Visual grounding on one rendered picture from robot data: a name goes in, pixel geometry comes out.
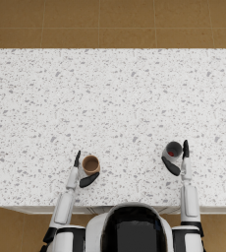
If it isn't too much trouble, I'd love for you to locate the grey cup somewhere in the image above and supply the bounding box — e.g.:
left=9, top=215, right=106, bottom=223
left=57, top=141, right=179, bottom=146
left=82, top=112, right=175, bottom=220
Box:
left=162, top=141, right=184, bottom=162

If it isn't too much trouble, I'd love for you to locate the brown cup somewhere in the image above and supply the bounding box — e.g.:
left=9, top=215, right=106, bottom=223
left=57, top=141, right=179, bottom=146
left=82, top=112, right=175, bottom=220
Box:
left=82, top=155, right=101, bottom=176

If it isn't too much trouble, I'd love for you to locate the robot body with dark dome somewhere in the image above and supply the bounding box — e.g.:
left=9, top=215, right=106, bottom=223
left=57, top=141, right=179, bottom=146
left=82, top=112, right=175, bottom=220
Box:
left=85, top=202, right=175, bottom=252

